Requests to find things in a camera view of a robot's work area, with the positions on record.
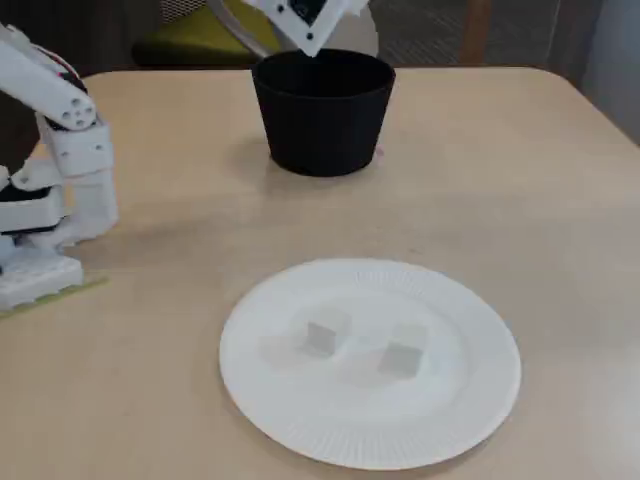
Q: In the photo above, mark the wooden partition frame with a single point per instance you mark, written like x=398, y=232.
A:
x=477, y=35

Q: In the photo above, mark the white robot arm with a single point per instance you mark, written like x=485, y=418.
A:
x=75, y=150

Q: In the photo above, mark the white paper plate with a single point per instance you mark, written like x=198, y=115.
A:
x=300, y=425

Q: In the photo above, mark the black pot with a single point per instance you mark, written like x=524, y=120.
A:
x=320, y=125

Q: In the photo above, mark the black mesh chair back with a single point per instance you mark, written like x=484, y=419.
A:
x=425, y=35

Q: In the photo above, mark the white cube block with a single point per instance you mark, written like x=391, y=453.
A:
x=320, y=340
x=397, y=360

